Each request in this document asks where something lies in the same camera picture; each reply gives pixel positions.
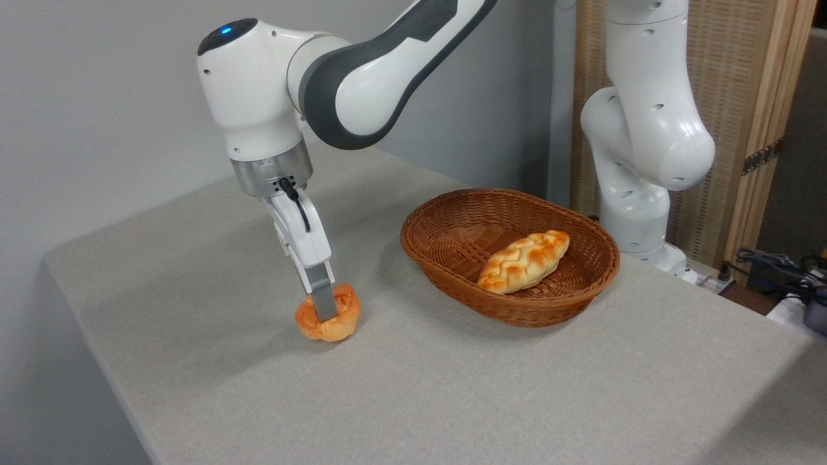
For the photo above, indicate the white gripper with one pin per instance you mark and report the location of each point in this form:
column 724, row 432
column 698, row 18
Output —
column 310, row 245

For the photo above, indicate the round orange bread roll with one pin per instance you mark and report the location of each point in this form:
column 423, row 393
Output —
column 337, row 329

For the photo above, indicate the metal screen hinge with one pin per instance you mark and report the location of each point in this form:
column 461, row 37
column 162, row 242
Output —
column 761, row 157

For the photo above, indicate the brown wicker basket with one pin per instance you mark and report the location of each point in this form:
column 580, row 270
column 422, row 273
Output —
column 549, row 303

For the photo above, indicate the grey table cloth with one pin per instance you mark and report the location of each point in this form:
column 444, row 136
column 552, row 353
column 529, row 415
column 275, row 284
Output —
column 258, row 400

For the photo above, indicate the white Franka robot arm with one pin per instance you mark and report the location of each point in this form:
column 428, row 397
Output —
column 258, row 84

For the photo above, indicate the braided golden bread loaf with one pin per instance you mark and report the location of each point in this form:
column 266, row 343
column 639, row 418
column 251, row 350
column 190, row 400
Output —
column 523, row 261

